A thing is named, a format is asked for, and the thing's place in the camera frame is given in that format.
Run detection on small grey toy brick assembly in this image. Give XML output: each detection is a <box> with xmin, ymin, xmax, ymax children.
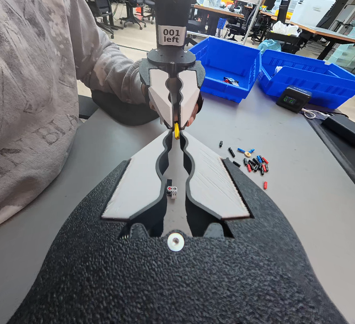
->
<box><xmin>166</xmin><ymin>179</ymin><xmax>179</xmax><ymax>200</ymax></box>

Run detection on white plastic bags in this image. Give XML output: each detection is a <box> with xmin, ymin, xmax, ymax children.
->
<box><xmin>272</xmin><ymin>21</ymin><xmax>301</xmax><ymax>37</ymax></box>

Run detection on grey desk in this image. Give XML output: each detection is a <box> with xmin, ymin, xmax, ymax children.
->
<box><xmin>0</xmin><ymin>80</ymin><xmax>355</xmax><ymax>324</ymax></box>

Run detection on black power adapter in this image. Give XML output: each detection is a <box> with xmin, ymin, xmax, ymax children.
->
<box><xmin>322</xmin><ymin>114</ymin><xmax>355</xmax><ymax>147</ymax></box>

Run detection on white cable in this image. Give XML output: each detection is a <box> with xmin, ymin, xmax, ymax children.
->
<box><xmin>301</xmin><ymin>107</ymin><xmax>331</xmax><ymax>120</ymax></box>

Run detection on black charger with green display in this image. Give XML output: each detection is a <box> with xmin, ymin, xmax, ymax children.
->
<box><xmin>276</xmin><ymin>86</ymin><xmax>312</xmax><ymax>113</ymax></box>

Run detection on teal plastic bag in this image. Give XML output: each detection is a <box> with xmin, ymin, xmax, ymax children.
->
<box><xmin>258</xmin><ymin>39</ymin><xmax>282</xmax><ymax>54</ymax></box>

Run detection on person's left forearm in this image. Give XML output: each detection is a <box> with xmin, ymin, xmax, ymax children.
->
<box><xmin>75</xmin><ymin>39</ymin><xmax>145</xmax><ymax>105</ymax></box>

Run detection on long blue plastic bin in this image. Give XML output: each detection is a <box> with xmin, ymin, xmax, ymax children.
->
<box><xmin>258</xmin><ymin>49</ymin><xmax>355</xmax><ymax>111</ymax></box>

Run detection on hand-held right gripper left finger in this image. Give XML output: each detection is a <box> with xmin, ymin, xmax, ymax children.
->
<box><xmin>102</xmin><ymin>130</ymin><xmax>174</xmax><ymax>221</ymax></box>

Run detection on stack of clear storage boxes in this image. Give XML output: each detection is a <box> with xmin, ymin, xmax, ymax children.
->
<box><xmin>275</xmin><ymin>0</ymin><xmax>337</xmax><ymax>27</ymax></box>

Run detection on person's left hand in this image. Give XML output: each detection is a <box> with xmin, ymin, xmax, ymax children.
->
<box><xmin>141</xmin><ymin>84</ymin><xmax>201</xmax><ymax>128</ymax></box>

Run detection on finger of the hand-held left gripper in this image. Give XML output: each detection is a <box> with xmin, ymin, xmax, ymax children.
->
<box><xmin>148</xmin><ymin>69</ymin><xmax>175</xmax><ymax>130</ymax></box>
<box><xmin>177</xmin><ymin>71</ymin><xmax>201</xmax><ymax>130</ymax></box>

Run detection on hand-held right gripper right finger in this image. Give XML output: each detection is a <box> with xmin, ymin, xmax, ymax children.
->
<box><xmin>179</xmin><ymin>130</ymin><xmax>251</xmax><ymax>221</ymax></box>

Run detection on pile of small connector pins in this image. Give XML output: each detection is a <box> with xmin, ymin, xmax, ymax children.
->
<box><xmin>219</xmin><ymin>141</ymin><xmax>270</xmax><ymax>177</ymax></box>

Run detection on black office chair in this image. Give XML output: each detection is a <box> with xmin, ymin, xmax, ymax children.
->
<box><xmin>78</xmin><ymin>95</ymin><xmax>100</xmax><ymax>119</ymax></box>
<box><xmin>119</xmin><ymin>0</ymin><xmax>156</xmax><ymax>31</ymax></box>
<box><xmin>88</xmin><ymin>0</ymin><xmax>124</xmax><ymax>39</ymax></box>
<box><xmin>224</xmin><ymin>14</ymin><xmax>250</xmax><ymax>43</ymax></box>

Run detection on wooden top table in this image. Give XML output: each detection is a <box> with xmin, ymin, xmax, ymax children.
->
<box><xmin>194</xmin><ymin>3</ymin><xmax>246</xmax><ymax>38</ymax></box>
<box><xmin>261</xmin><ymin>10</ymin><xmax>355</xmax><ymax>61</ymax></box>

